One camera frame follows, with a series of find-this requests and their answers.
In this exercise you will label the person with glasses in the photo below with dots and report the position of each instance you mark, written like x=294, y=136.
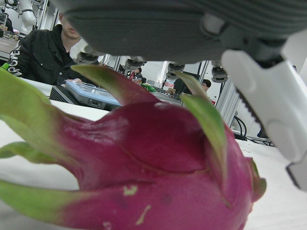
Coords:
x=206, y=85

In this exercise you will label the aluminium frame post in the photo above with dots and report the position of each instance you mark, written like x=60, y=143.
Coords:
x=227, y=100

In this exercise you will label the white grey left robot hand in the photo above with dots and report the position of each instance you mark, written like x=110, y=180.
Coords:
x=153, y=28

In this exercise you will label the pink dragon fruit green scales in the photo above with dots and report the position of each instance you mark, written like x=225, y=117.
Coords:
x=153, y=167

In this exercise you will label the blue teach pendant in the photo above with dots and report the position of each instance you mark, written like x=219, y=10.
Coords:
x=93, y=93

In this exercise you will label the black equipment box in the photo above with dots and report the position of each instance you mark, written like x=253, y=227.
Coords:
x=60, y=94

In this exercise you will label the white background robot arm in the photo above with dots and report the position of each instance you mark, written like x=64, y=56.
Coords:
x=26, y=12

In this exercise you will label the person in black jacket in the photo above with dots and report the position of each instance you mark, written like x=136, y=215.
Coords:
x=40, y=55

